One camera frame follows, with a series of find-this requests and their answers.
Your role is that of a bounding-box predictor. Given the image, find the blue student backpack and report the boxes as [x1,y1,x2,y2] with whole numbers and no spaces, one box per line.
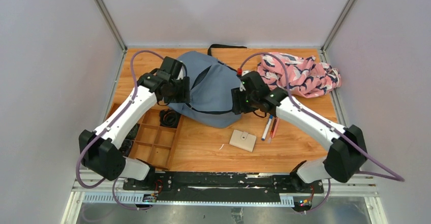
[168,44,241,128]

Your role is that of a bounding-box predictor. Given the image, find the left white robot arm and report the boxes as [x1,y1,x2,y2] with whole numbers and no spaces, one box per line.
[78,56,190,190]

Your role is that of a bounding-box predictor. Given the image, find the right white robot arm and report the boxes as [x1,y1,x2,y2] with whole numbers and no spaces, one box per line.
[231,71,366,192]

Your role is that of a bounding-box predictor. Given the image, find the blue cap marker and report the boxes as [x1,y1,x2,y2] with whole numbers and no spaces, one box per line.
[261,115,273,141]

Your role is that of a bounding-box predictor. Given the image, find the pink pen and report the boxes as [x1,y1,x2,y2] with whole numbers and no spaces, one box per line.
[271,118,280,138]

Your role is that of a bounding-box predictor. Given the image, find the beige snap wallet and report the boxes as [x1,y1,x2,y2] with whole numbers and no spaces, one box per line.
[229,130,257,152]

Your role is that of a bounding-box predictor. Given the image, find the pink floral cloth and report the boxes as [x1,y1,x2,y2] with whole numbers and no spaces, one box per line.
[257,52,342,99]

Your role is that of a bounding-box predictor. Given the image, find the wooden compartment tray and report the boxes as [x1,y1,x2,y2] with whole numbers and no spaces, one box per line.
[128,108,183,171]

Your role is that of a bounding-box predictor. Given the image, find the green dark rolled sock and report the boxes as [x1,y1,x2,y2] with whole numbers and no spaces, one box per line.
[126,124,140,140]

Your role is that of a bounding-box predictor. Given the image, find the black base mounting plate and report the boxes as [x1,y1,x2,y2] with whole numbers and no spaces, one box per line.
[123,171,324,203]

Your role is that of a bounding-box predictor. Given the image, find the aluminium frame rail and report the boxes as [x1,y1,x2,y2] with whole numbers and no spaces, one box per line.
[61,170,387,223]

